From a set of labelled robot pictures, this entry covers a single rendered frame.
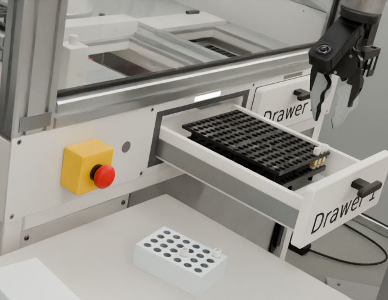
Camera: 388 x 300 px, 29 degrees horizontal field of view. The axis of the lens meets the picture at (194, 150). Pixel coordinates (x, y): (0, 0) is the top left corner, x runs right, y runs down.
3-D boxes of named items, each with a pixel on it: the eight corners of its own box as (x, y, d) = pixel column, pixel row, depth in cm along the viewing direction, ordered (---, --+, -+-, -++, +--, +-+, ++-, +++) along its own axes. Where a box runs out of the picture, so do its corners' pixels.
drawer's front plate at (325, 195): (377, 203, 143) (394, 152, 139) (298, 250, 121) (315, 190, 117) (369, 200, 144) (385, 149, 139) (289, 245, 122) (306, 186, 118)
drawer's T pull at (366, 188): (381, 188, 130) (383, 181, 129) (361, 199, 124) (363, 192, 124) (363, 180, 132) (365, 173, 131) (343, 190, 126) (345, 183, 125)
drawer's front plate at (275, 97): (318, 115, 183) (330, 73, 179) (252, 138, 162) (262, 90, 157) (312, 112, 184) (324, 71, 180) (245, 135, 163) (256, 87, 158)
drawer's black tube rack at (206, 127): (321, 181, 143) (330, 151, 141) (271, 205, 130) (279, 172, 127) (231, 137, 155) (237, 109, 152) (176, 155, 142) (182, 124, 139)
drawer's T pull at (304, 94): (317, 96, 170) (318, 91, 170) (300, 102, 165) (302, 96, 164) (304, 91, 172) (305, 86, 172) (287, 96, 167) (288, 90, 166)
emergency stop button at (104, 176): (115, 187, 121) (119, 165, 120) (97, 193, 118) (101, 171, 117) (102, 180, 123) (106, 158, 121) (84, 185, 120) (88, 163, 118)
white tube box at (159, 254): (223, 276, 121) (228, 256, 119) (197, 297, 114) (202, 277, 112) (160, 244, 126) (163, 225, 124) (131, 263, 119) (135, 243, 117)
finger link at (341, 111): (360, 127, 137) (368, 78, 134) (344, 134, 133) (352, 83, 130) (345, 123, 139) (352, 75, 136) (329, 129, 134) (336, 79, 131)
